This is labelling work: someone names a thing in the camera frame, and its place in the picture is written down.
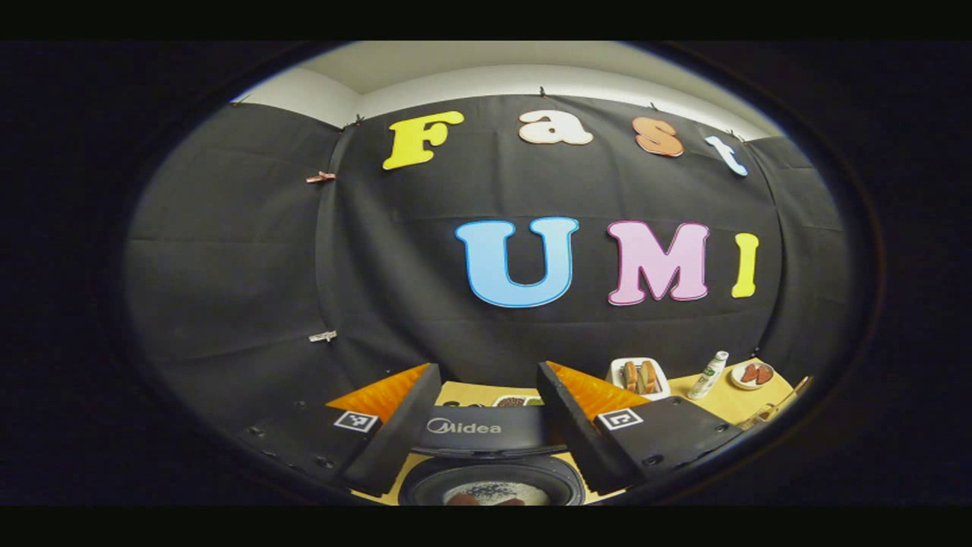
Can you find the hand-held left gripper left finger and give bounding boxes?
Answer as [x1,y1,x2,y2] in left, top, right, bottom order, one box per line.
[235,362,443,498]

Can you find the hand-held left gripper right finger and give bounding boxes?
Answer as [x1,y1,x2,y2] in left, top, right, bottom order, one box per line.
[536,361,745,496]

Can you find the dark grey rice cooker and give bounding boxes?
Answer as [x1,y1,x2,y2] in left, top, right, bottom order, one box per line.
[396,405,587,506]

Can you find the white and black rice grains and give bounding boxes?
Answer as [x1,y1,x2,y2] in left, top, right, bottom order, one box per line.
[443,482,551,506]

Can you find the wooden spoon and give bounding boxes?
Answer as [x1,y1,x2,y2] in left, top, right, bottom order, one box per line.
[775,376,813,411]

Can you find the white toaster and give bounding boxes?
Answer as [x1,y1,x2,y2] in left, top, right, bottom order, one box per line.
[607,357,672,401]

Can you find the white bottle green label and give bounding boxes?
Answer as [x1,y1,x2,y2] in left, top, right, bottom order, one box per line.
[687,350,730,400]

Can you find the white round plate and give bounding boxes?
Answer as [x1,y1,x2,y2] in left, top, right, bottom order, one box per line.
[730,361,776,390]

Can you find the black backdrop cloth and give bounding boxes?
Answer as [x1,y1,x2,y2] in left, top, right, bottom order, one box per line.
[125,95,855,434]

